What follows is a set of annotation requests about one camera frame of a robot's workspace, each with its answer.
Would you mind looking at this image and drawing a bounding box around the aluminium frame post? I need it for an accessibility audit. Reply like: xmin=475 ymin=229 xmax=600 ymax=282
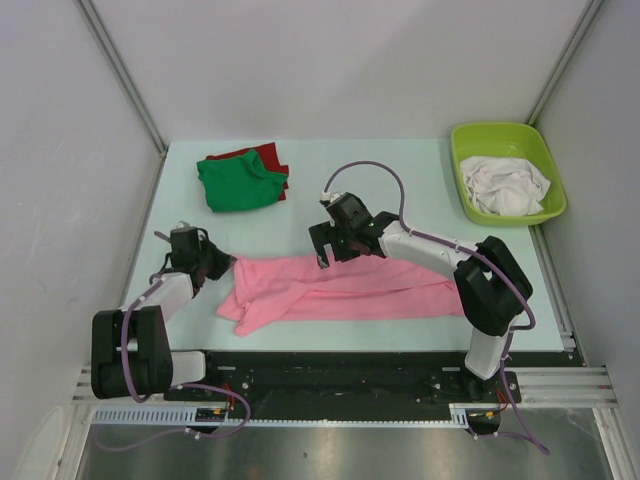
xmin=524 ymin=0 xmax=609 ymax=132
xmin=74 ymin=0 xmax=168 ymax=158

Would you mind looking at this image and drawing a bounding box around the left aluminium frame post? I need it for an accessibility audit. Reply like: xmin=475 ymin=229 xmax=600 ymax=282
xmin=74 ymin=0 xmax=168 ymax=158

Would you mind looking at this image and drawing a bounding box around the folded red t shirt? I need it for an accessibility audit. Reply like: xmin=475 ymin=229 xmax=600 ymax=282
xmin=205 ymin=141 xmax=291 ymax=204

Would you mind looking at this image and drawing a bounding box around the green plastic basin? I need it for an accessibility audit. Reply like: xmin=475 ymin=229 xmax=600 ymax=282
xmin=451 ymin=122 xmax=567 ymax=227

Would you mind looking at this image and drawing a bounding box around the pink t shirt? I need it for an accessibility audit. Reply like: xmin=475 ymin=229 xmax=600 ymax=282
xmin=216 ymin=255 xmax=464 ymax=337

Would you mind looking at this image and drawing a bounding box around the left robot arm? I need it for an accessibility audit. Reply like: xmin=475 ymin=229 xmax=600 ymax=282
xmin=91 ymin=225 xmax=234 ymax=403

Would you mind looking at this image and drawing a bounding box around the slotted cable duct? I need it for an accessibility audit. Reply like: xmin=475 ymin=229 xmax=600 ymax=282
xmin=92 ymin=403 xmax=501 ymax=428

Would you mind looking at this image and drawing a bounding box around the white t shirt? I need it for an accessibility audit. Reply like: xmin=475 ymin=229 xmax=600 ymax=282
xmin=460 ymin=156 xmax=551 ymax=217

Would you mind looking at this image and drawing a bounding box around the folded green t shirt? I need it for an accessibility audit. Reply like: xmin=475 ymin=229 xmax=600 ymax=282
xmin=194 ymin=148 xmax=289 ymax=214

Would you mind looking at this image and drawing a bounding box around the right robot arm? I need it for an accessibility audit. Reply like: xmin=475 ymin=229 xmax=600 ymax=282
xmin=309 ymin=192 xmax=533 ymax=401

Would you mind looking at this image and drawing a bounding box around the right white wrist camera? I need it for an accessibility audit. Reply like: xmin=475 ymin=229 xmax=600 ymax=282
xmin=320 ymin=191 xmax=345 ymax=207

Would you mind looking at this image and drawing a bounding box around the right aluminium frame post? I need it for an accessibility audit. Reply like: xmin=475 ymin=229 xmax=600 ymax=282
xmin=524 ymin=0 xmax=609 ymax=132

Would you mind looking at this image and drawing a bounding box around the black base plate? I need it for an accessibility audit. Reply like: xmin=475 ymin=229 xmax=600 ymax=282
xmin=156 ymin=351 xmax=522 ymax=418

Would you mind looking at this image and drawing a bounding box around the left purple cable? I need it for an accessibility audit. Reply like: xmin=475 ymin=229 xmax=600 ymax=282
xmin=94 ymin=230 xmax=252 ymax=451

